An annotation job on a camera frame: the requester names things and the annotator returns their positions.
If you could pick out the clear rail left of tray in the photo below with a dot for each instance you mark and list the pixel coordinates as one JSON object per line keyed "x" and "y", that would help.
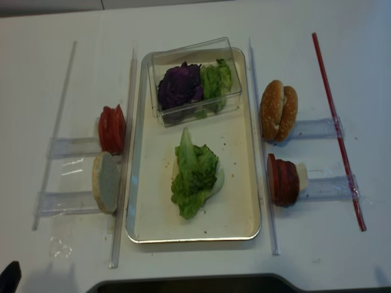
{"x": 117, "y": 232}

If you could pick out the clear track under bread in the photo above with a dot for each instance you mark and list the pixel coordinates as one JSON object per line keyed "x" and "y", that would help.
{"x": 50, "y": 204}

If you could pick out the metal serving tray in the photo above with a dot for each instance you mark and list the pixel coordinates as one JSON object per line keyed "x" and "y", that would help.
{"x": 234, "y": 213}

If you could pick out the sesame bun half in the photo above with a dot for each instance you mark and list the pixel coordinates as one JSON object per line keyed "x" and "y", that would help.
{"x": 271, "y": 108}
{"x": 289, "y": 113}

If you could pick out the left sesame bun half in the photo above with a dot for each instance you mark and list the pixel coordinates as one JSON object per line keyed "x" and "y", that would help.
{"x": 271, "y": 108}

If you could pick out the white pusher behind patties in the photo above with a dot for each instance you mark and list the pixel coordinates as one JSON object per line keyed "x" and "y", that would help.
{"x": 301, "y": 170}

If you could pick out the green lettuce in box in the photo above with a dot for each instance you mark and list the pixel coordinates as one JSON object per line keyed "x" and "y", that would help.
{"x": 215, "y": 81}

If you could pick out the purple cabbage leaves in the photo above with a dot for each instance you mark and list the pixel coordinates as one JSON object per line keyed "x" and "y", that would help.
{"x": 180, "y": 86}

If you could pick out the green lettuce leaf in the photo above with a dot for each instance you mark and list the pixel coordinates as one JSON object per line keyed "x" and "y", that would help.
{"x": 197, "y": 175}

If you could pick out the bun base on tray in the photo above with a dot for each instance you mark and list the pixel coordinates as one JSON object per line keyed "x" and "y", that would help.
{"x": 220, "y": 175}

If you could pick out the inner tomato slice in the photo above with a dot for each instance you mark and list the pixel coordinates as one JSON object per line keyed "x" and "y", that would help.
{"x": 118, "y": 129}

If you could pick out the clear track under patties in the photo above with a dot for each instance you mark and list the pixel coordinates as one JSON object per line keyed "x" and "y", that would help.
{"x": 339, "y": 188}

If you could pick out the dark base panel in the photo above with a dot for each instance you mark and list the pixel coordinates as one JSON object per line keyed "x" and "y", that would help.
{"x": 230, "y": 283}

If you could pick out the clear rail far left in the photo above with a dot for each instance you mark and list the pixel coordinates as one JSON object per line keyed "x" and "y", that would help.
{"x": 55, "y": 131}

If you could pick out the clear track under buns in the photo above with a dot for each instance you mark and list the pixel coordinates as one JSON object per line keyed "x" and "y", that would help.
{"x": 325, "y": 128}

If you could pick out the right sesame bun half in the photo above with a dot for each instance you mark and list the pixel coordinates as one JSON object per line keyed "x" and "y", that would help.
{"x": 289, "y": 113}

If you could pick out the red plastic rail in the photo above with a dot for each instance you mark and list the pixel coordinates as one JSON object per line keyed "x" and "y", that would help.
{"x": 341, "y": 143}

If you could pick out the upright bread slice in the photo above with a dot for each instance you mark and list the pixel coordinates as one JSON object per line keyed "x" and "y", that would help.
{"x": 105, "y": 182}

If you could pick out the clear plastic salad box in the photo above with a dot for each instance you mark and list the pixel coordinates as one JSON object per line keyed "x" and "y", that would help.
{"x": 205, "y": 53}

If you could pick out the clear rail of tray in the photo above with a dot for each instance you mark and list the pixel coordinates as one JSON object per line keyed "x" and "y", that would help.
{"x": 117, "y": 232}
{"x": 275, "y": 249}

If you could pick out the clear track under tomatoes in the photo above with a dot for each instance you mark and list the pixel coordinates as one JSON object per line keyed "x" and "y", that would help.
{"x": 60, "y": 148}

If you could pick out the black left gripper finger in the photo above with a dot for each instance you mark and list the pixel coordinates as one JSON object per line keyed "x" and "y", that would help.
{"x": 10, "y": 278}

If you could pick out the clear rail right of tray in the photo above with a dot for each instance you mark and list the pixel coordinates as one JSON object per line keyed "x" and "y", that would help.
{"x": 275, "y": 249}

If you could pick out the stack of meat patties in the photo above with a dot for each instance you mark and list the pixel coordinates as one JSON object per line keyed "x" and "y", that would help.
{"x": 283, "y": 181}

